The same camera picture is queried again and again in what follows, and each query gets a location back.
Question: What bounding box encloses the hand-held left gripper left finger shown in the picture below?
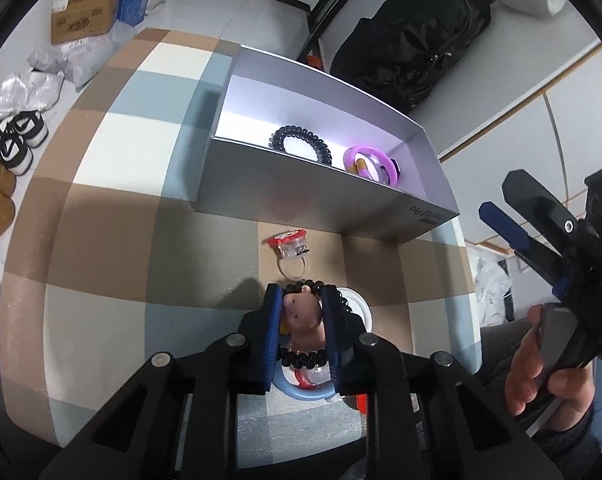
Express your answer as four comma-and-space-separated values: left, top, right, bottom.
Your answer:
38, 282, 284, 480

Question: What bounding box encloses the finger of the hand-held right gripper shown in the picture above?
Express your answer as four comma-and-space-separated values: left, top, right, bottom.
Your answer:
502, 169, 589, 261
478, 201, 576, 304

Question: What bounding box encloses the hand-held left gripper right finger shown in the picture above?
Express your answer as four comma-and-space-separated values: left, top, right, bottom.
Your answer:
322, 287, 564, 480

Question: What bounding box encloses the black bead bracelet pig charm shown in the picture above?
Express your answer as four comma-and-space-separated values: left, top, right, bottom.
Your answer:
276, 279, 354, 369

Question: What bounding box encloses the blue bangle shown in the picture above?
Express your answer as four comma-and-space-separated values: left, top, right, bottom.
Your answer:
275, 367, 342, 404

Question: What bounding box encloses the red toy ring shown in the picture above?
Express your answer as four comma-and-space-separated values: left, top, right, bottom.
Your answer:
268, 229, 312, 281

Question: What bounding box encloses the silver cardboard box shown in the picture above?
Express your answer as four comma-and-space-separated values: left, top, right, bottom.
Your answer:
192, 44, 460, 245

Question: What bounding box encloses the person's right hand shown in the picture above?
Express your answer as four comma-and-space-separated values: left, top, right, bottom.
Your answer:
505, 304, 598, 431

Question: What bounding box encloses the white bangle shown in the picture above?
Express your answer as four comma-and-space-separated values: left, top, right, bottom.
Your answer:
331, 286, 372, 335

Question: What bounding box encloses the red curved trinket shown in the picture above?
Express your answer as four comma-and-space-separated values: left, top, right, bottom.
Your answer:
292, 366, 332, 392

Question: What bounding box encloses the white plastic bag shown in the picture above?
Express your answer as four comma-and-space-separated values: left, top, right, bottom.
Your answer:
28, 35, 122, 87
0, 72, 64, 121
473, 257, 514, 327

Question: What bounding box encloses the purple bangle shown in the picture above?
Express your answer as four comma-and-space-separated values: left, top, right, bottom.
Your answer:
343, 145, 402, 189

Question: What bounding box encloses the checkered tablecloth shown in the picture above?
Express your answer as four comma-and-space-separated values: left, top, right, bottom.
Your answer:
0, 27, 484, 480

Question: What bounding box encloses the black backpack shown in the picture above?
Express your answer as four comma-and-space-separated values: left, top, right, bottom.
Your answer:
329, 0, 492, 115

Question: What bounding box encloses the black and white sneaker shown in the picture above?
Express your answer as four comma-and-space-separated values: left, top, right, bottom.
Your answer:
3, 110, 50, 149
0, 132, 34, 177

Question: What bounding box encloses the blue cardboard box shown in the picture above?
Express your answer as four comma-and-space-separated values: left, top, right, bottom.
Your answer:
117, 0, 154, 28

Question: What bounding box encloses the brown cardboard box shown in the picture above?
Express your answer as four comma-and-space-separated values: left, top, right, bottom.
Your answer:
50, 0, 126, 46

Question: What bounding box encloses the black spiral hair tie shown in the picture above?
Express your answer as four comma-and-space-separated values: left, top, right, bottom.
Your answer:
268, 124, 334, 166

